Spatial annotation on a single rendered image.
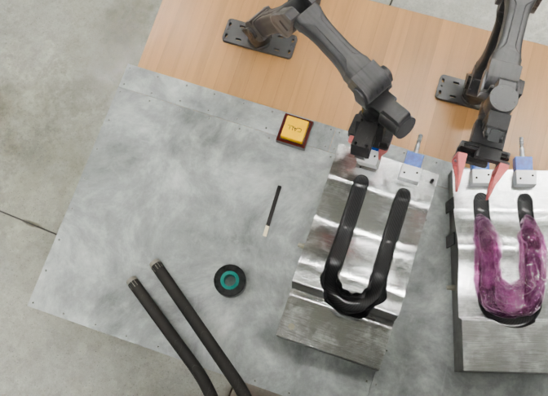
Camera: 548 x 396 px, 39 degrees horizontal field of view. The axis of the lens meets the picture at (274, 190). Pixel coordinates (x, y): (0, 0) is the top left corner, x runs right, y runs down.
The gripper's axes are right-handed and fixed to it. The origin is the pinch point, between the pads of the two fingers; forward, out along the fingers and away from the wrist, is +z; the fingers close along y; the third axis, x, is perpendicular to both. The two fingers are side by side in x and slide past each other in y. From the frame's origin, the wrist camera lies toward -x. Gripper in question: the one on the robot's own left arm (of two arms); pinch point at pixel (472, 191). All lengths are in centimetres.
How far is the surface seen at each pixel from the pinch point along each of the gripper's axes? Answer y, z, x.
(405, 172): -12.7, -8.3, 28.1
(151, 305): -63, 41, 34
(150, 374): -74, 61, 118
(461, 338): 10.0, 26.6, 28.4
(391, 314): -7.3, 26.2, 26.3
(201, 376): -46, 53, 30
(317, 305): -24.3, 28.8, 32.9
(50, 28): -157, -52, 121
